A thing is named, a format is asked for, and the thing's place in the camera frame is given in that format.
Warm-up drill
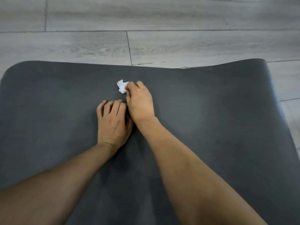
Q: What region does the person's left forearm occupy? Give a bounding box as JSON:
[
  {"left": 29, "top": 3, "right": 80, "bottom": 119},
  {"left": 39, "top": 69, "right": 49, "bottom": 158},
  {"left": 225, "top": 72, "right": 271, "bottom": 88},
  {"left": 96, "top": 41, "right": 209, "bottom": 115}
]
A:
[{"left": 0, "top": 142, "right": 118, "bottom": 225}]

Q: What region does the person's left hand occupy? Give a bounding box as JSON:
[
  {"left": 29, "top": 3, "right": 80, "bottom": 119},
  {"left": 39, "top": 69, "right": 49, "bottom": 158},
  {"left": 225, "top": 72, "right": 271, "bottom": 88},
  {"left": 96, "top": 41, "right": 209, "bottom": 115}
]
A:
[{"left": 96, "top": 99, "right": 134, "bottom": 150}]

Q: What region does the white wipe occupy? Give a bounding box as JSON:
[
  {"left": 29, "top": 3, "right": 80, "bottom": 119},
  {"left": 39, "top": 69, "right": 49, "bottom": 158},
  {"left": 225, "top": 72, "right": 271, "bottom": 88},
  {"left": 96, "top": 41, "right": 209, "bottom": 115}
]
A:
[{"left": 117, "top": 79, "right": 130, "bottom": 94}]

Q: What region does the dark grey yoga mat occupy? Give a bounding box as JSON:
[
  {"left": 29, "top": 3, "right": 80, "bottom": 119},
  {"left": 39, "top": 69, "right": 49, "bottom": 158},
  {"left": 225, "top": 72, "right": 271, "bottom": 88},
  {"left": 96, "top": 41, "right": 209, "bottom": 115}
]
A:
[{"left": 0, "top": 58, "right": 300, "bottom": 225}]

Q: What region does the person's right hand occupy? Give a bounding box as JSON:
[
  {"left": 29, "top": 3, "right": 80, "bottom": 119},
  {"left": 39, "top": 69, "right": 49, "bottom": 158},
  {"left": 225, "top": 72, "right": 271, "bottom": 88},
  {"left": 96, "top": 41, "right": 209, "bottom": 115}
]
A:
[{"left": 125, "top": 81, "right": 156, "bottom": 124}]

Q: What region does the person's right forearm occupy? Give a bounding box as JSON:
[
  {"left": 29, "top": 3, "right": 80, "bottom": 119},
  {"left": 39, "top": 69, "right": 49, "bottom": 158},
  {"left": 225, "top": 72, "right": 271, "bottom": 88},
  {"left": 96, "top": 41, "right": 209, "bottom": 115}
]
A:
[{"left": 136, "top": 116, "right": 269, "bottom": 225}]

